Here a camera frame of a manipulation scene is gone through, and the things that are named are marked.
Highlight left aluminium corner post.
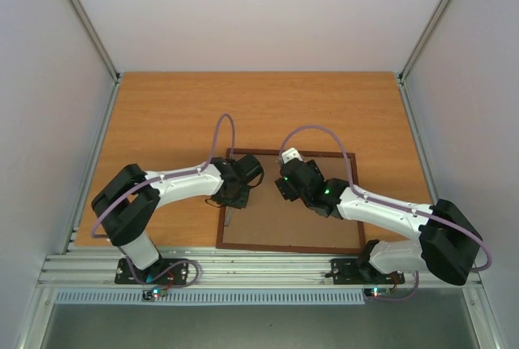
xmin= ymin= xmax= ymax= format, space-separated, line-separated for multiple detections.
xmin=44 ymin=0 xmax=122 ymax=84

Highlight left small circuit board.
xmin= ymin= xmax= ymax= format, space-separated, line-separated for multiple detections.
xmin=141 ymin=288 xmax=168 ymax=302

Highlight right small circuit board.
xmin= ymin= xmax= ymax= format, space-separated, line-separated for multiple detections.
xmin=364 ymin=286 xmax=396 ymax=299

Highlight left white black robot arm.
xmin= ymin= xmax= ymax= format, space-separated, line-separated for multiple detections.
xmin=91 ymin=154 xmax=264 ymax=282

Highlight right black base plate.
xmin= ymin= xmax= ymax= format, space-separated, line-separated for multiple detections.
xmin=325 ymin=257 xmax=405 ymax=285

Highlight grey slotted cable duct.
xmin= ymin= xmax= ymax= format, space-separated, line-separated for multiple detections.
xmin=55 ymin=289 xmax=365 ymax=307

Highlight right aluminium corner post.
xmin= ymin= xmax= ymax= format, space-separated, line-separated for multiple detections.
xmin=397 ymin=0 xmax=476 ymax=84

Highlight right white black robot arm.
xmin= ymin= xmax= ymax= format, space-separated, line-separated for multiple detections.
xmin=276 ymin=157 xmax=483 ymax=286

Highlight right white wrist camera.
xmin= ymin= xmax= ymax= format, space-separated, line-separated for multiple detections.
xmin=280 ymin=148 xmax=304 ymax=165

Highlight brown wooden picture frame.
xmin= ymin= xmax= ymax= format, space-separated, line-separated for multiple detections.
xmin=216 ymin=149 xmax=366 ymax=255

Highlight aluminium rail front beam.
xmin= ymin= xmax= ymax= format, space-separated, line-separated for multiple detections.
xmin=38 ymin=246 xmax=483 ymax=287

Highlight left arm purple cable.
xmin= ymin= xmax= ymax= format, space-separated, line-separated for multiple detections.
xmin=91 ymin=113 xmax=237 ymax=285

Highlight small circuit board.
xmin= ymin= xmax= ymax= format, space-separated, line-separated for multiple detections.
xmin=364 ymin=286 xmax=396 ymax=299
xmin=141 ymin=288 xmax=168 ymax=302

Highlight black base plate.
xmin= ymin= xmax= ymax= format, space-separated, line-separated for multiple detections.
xmin=325 ymin=257 xmax=405 ymax=285
xmin=114 ymin=258 xmax=190 ymax=286

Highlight aluminium corner post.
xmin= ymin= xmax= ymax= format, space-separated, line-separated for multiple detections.
xmin=397 ymin=0 xmax=476 ymax=84
xmin=44 ymin=0 xmax=122 ymax=84

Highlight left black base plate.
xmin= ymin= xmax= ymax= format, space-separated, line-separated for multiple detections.
xmin=114 ymin=258 xmax=190 ymax=286

